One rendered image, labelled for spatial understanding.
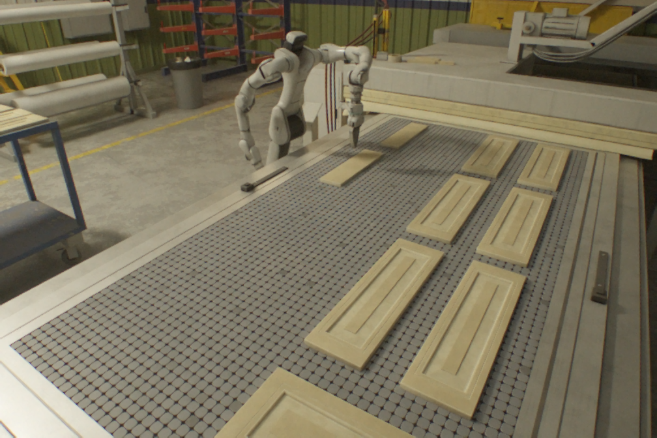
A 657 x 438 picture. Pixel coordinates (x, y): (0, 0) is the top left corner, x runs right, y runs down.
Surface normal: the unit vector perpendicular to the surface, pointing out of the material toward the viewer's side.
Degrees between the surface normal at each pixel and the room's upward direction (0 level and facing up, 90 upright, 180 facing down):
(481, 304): 0
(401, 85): 90
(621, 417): 0
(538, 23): 90
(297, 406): 12
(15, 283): 0
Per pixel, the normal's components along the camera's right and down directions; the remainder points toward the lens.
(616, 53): -0.54, 0.38
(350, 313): -0.16, -0.93
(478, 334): 0.16, -0.83
